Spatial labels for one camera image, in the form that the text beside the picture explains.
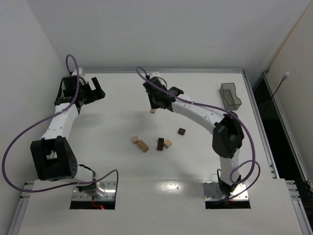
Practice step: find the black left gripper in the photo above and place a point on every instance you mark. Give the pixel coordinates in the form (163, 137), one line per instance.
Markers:
(90, 90)

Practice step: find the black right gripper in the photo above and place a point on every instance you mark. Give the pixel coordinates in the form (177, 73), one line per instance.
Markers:
(156, 102)

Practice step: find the engraved long light wood block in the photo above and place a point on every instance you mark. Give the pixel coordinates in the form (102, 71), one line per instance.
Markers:
(142, 146)

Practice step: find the smoky transparent plastic box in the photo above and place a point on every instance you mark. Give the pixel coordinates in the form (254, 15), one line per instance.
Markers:
(229, 97)

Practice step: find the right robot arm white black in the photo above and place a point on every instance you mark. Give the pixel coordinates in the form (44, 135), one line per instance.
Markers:
(227, 134)

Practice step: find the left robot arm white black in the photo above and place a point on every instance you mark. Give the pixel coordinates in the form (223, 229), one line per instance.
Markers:
(52, 155)

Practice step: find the dark wood arch block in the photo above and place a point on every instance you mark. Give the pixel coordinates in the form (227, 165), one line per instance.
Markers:
(160, 144)

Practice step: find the dark wood cube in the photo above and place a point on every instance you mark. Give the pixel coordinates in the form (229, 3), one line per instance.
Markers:
(181, 131)

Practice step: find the small light wood cube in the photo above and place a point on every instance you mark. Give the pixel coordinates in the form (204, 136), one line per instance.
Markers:
(135, 139)

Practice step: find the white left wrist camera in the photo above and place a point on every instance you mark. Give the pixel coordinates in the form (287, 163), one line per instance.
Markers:
(79, 71)

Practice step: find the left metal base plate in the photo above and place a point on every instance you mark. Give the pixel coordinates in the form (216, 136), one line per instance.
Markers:
(102, 191)

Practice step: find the metal base plate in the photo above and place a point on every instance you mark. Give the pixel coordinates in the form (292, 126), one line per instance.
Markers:
(102, 191)
(213, 193)

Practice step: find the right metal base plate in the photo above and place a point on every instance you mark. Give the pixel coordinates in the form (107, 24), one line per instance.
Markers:
(213, 193)

